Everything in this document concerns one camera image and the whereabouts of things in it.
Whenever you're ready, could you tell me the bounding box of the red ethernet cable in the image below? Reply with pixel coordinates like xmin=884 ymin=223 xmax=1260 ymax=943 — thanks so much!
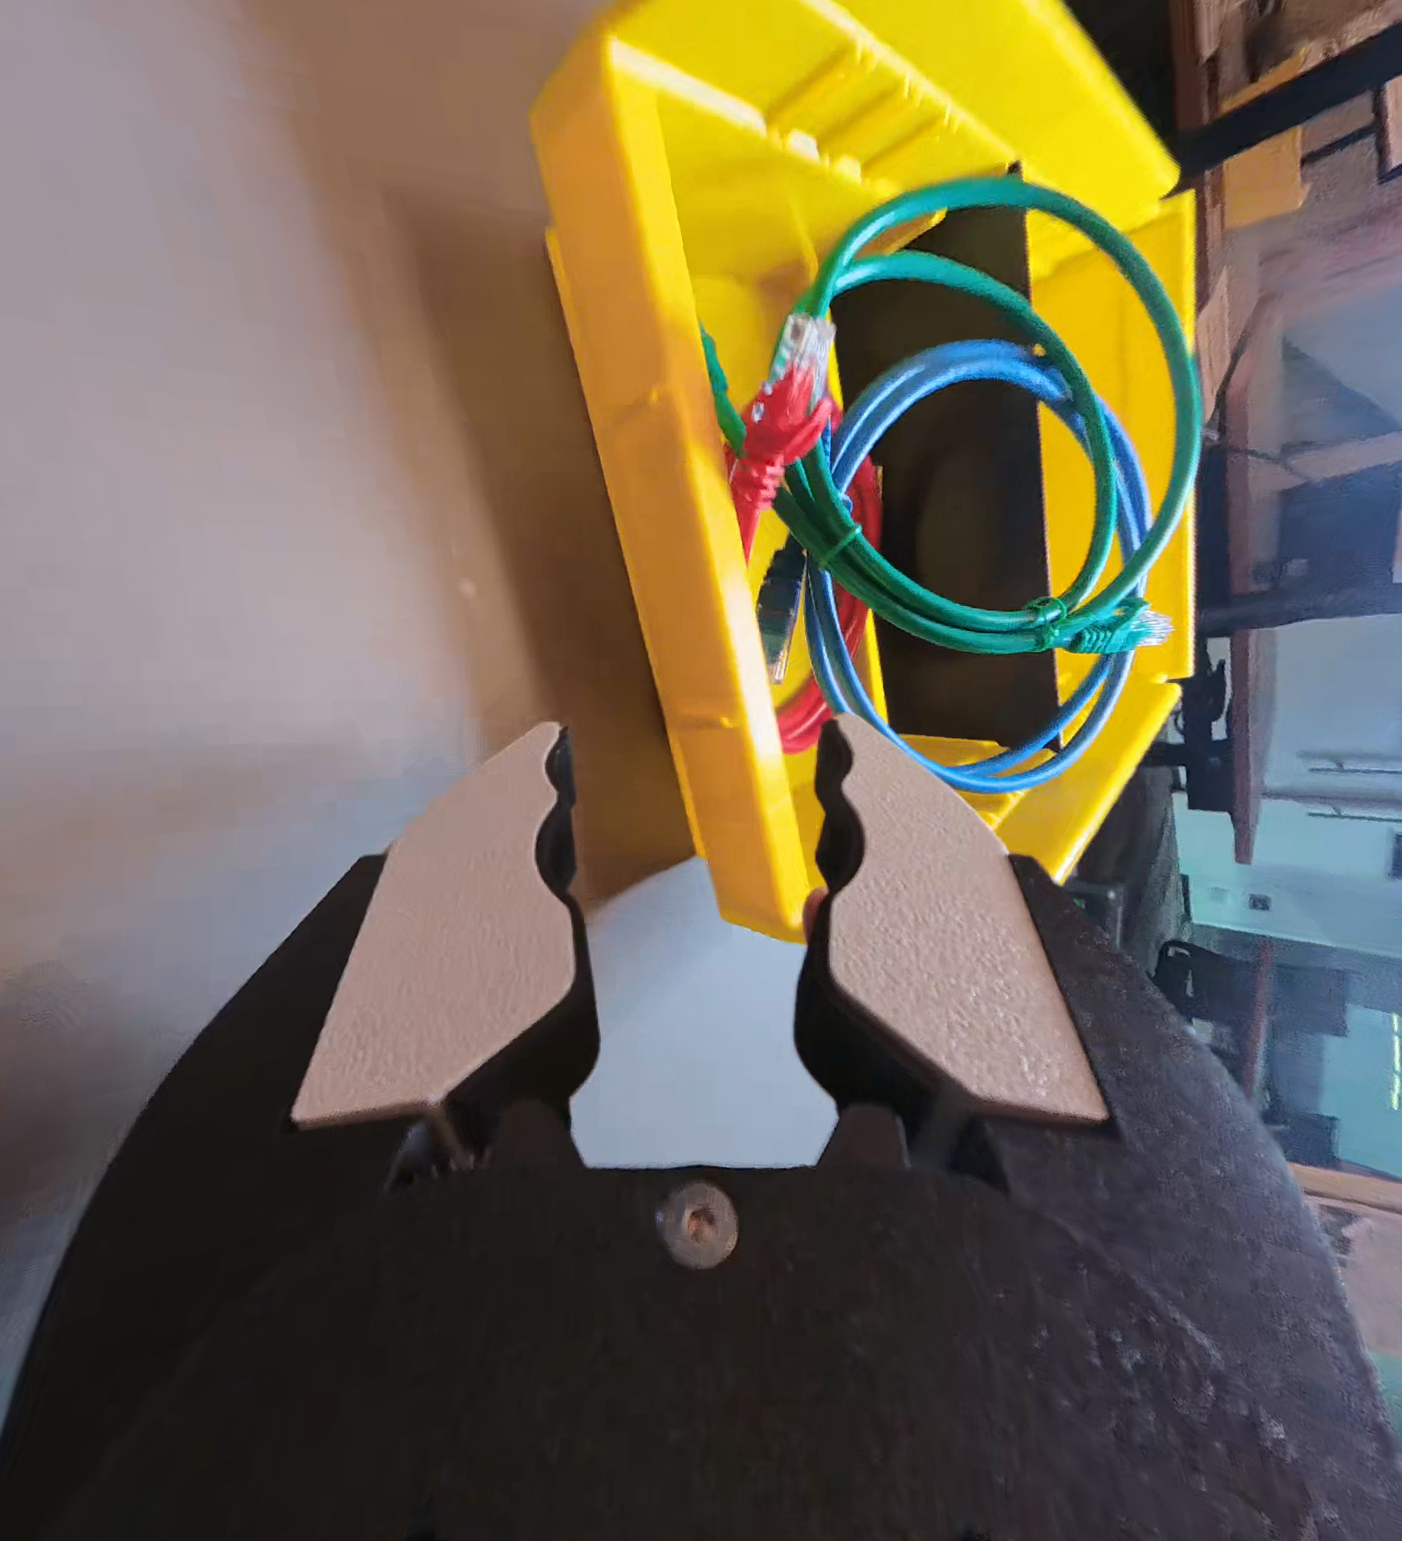
xmin=725 ymin=310 xmax=884 ymax=754

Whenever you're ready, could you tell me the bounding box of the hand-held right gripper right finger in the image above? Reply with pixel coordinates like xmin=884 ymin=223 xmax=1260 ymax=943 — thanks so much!
xmin=794 ymin=710 xmax=1112 ymax=1127

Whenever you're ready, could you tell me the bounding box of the blue ethernet cable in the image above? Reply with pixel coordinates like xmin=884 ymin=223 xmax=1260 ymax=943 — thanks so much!
xmin=803 ymin=340 xmax=1155 ymax=796

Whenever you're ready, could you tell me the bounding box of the green ethernet cable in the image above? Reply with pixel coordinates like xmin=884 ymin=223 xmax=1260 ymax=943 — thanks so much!
xmin=699 ymin=176 xmax=1206 ymax=689

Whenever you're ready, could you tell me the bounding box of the yellow plastic bin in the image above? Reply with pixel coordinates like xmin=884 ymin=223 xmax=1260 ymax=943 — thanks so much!
xmin=530 ymin=0 xmax=1203 ymax=943

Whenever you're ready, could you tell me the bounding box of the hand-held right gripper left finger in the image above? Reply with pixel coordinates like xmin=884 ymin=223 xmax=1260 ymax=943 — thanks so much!
xmin=290 ymin=719 xmax=603 ymax=1134

